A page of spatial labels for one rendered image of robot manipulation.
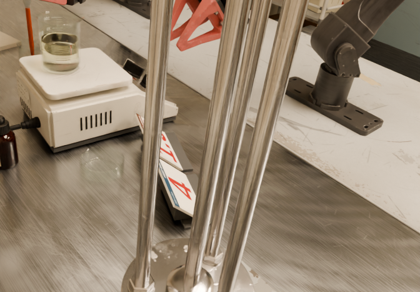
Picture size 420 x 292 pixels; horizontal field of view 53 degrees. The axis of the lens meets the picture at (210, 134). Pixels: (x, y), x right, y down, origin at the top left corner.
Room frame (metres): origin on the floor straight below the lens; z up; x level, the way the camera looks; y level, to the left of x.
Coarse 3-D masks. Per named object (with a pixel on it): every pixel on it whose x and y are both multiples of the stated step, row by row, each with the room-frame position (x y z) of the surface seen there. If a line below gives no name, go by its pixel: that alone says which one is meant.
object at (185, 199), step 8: (160, 160) 0.42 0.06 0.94; (168, 168) 0.41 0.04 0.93; (168, 176) 0.39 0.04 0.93; (176, 176) 0.41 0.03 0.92; (176, 184) 0.38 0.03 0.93; (184, 184) 0.40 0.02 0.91; (176, 192) 0.37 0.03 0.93; (184, 192) 0.38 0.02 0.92; (184, 200) 0.36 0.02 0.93; (192, 200) 0.38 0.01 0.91; (184, 208) 0.34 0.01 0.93; (192, 208) 0.36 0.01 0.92
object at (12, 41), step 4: (0, 32) 0.78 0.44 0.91; (0, 36) 0.76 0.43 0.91; (4, 36) 0.76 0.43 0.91; (8, 36) 0.77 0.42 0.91; (0, 40) 0.74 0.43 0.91; (4, 40) 0.75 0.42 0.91; (8, 40) 0.75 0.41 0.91; (12, 40) 0.75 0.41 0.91; (16, 40) 0.76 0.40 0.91; (0, 44) 0.72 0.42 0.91; (4, 44) 0.73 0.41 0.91; (8, 44) 0.73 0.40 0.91; (12, 44) 0.74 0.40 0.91; (16, 44) 0.74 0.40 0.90; (0, 48) 0.72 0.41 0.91; (4, 48) 0.72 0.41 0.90; (8, 48) 0.73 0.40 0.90
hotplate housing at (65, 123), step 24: (24, 72) 0.52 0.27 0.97; (24, 96) 0.50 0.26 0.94; (96, 96) 0.49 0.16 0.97; (120, 96) 0.50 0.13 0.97; (144, 96) 0.52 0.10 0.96; (48, 120) 0.44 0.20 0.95; (72, 120) 0.45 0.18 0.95; (96, 120) 0.47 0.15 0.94; (120, 120) 0.50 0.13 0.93; (168, 120) 0.56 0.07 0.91; (48, 144) 0.45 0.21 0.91; (72, 144) 0.45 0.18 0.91
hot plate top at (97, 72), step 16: (96, 48) 0.60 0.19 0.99; (32, 64) 0.51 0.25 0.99; (96, 64) 0.54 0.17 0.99; (112, 64) 0.55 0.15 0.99; (32, 80) 0.48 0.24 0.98; (48, 80) 0.48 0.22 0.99; (64, 80) 0.48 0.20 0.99; (80, 80) 0.49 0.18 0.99; (96, 80) 0.50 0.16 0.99; (112, 80) 0.50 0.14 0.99; (128, 80) 0.51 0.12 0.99; (48, 96) 0.44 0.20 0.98; (64, 96) 0.45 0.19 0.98
